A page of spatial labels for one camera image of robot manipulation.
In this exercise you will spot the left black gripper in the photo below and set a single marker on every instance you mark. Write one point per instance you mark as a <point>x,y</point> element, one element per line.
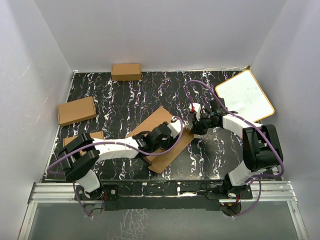
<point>170,140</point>

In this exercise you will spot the folded cardboard box back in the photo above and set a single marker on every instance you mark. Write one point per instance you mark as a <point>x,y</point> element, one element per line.
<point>126,72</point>

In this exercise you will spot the large cardboard box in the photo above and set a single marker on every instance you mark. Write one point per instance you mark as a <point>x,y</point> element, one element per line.
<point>158,163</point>

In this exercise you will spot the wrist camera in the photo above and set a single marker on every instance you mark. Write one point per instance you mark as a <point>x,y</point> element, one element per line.
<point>195,109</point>
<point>176,127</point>

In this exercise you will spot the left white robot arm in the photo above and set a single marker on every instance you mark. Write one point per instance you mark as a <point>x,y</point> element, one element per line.
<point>81,154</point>

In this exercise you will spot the white board yellow rim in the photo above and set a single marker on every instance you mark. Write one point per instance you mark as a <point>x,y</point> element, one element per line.
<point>243,94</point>

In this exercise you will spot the folded cardboard box left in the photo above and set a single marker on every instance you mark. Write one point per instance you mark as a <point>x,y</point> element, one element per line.
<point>76,111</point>

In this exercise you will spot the aluminium frame rail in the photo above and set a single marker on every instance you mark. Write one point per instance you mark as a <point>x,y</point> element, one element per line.
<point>54,214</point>

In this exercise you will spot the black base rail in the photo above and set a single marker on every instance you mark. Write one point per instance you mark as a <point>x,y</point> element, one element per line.
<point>210,195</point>

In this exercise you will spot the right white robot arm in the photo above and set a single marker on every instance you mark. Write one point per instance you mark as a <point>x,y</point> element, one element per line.
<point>261,149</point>

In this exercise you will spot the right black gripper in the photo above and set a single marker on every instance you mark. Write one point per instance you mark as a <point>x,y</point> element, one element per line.
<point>197,128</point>

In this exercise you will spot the folded cardboard box front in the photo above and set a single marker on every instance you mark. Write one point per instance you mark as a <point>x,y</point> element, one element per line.
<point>96,135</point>

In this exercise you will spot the folded cardboard box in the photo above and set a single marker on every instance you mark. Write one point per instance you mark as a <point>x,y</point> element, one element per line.
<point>96,135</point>
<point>76,111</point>
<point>126,72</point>

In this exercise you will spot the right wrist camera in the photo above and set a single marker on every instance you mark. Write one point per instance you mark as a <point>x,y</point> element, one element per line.
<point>195,109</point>

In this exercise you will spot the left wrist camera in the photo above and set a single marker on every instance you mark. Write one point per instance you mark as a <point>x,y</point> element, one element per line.
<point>176,127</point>

